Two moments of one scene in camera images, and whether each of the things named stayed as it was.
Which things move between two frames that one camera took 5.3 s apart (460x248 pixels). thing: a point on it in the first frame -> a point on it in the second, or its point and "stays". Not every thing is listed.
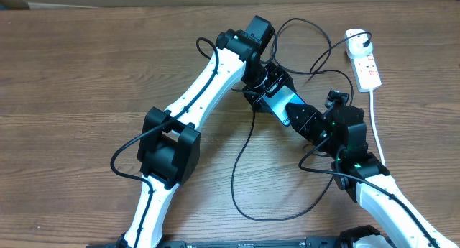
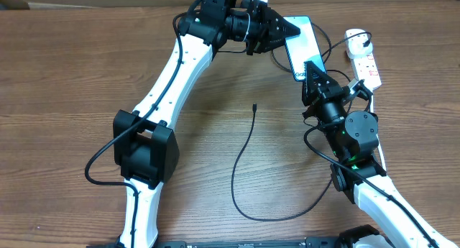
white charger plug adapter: x=354 y=45 stays
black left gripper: x=279 y=79 -> x=268 y=30
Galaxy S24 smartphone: x=275 y=100 -> x=304 y=47
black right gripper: x=302 y=124 -> x=328 y=88
